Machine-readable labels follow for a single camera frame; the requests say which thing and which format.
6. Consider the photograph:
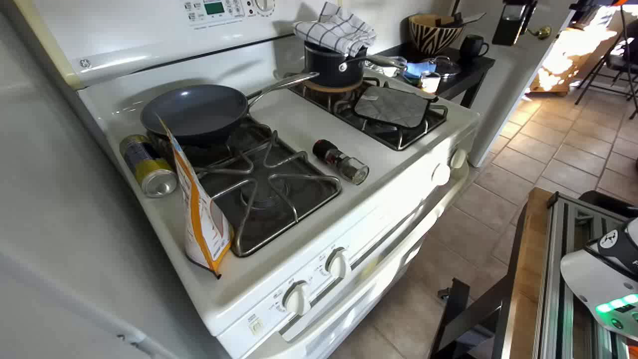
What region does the white oven door handle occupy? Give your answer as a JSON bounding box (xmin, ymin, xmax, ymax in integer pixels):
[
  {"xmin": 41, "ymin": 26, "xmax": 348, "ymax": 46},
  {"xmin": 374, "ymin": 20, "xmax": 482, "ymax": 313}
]
[{"xmin": 276, "ymin": 178, "xmax": 470, "ymax": 345}]

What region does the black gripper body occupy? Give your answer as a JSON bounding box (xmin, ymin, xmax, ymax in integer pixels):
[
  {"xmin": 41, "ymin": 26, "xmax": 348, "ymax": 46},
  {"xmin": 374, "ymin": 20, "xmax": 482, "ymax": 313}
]
[{"xmin": 492, "ymin": 0, "xmax": 537, "ymax": 48}]

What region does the black metal chair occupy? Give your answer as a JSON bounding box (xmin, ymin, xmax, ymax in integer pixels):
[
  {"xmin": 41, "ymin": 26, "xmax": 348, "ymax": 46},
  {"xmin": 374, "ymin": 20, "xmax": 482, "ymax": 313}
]
[{"xmin": 571, "ymin": 0, "xmax": 638, "ymax": 124}]

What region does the glass spice grinder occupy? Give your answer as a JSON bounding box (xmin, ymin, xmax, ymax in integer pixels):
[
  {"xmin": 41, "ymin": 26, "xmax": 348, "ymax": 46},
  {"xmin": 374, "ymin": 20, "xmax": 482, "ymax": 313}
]
[{"xmin": 310, "ymin": 138, "xmax": 370, "ymax": 188}]

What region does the wooden mounting board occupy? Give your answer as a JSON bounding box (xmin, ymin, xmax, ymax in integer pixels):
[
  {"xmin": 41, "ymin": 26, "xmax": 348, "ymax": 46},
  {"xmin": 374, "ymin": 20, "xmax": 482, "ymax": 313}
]
[{"xmin": 505, "ymin": 188, "xmax": 555, "ymax": 359}]

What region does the black metal stand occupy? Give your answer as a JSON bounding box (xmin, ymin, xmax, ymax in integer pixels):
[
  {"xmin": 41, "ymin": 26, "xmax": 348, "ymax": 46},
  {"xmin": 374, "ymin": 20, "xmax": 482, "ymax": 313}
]
[{"xmin": 428, "ymin": 225, "xmax": 525, "ymax": 359}]

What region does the white checked dish towel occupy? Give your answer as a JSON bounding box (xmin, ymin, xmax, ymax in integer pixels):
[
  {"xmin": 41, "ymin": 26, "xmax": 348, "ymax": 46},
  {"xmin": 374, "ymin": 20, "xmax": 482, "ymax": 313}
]
[{"xmin": 290, "ymin": 0, "xmax": 378, "ymax": 58}]

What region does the zebra pattern wooden bowl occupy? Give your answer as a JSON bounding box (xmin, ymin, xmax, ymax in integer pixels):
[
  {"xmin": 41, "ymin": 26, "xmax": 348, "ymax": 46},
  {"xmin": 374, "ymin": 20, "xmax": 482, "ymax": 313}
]
[{"xmin": 404, "ymin": 12, "xmax": 464, "ymax": 58}]

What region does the white refrigerator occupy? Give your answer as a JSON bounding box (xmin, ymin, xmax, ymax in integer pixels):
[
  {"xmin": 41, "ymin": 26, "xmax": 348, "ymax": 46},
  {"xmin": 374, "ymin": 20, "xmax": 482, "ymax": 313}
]
[{"xmin": 0, "ymin": 0, "xmax": 220, "ymax": 359}]

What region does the white stove knob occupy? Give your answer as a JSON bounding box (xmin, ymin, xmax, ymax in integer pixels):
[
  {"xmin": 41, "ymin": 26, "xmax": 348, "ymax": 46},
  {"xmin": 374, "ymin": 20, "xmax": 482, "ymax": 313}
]
[
  {"xmin": 448, "ymin": 148, "xmax": 468, "ymax": 172},
  {"xmin": 428, "ymin": 162, "xmax": 454, "ymax": 190},
  {"xmin": 320, "ymin": 245, "xmax": 350, "ymax": 279},
  {"xmin": 278, "ymin": 279, "xmax": 312, "ymax": 317}
]

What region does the black mug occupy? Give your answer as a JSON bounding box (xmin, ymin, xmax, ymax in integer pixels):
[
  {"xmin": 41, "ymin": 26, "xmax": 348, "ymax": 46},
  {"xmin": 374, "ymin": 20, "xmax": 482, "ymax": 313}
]
[{"xmin": 458, "ymin": 34, "xmax": 492, "ymax": 64}]

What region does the round cork trivet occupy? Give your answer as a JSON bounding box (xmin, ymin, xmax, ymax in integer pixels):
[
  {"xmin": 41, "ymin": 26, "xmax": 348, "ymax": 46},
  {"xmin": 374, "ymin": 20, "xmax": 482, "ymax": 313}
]
[{"xmin": 302, "ymin": 76, "xmax": 366, "ymax": 96}]

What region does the grey frying pan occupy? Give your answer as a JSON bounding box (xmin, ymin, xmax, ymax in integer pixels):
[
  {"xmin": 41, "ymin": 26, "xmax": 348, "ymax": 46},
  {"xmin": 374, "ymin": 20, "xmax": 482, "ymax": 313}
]
[{"xmin": 137, "ymin": 68, "xmax": 320, "ymax": 146}]

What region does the white gas stove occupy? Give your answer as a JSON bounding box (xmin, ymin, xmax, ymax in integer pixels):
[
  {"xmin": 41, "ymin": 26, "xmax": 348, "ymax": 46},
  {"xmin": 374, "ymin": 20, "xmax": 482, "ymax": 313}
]
[{"xmin": 11, "ymin": 0, "xmax": 484, "ymax": 359}]

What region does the dark saucepan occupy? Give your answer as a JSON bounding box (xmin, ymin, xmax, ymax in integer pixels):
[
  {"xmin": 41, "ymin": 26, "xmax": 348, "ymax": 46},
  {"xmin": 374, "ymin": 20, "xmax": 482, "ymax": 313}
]
[{"xmin": 302, "ymin": 40, "xmax": 368, "ymax": 90}]

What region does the clear glass bowl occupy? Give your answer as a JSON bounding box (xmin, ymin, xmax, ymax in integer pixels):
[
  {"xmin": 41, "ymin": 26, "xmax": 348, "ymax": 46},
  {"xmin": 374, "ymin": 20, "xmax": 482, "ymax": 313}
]
[{"xmin": 396, "ymin": 56, "xmax": 462, "ymax": 96}]

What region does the orange dried mango bag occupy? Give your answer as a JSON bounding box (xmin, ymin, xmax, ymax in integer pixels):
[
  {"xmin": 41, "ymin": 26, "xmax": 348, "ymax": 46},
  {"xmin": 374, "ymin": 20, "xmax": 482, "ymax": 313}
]
[{"xmin": 157, "ymin": 116, "xmax": 234, "ymax": 279}]

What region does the dark wooden utensil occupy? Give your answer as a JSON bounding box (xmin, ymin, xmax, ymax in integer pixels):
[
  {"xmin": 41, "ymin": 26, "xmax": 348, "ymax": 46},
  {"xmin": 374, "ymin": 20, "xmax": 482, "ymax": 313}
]
[{"xmin": 442, "ymin": 0, "xmax": 488, "ymax": 30}]

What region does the aluminium profile frame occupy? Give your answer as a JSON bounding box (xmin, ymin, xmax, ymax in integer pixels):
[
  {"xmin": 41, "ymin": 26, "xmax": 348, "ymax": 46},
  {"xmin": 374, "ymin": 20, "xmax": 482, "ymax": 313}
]
[{"xmin": 539, "ymin": 192, "xmax": 638, "ymax": 359}]

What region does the white door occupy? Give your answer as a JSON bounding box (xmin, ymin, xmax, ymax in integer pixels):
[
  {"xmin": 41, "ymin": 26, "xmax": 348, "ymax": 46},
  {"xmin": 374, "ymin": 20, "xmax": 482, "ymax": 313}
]
[{"xmin": 466, "ymin": 0, "xmax": 579, "ymax": 170}]

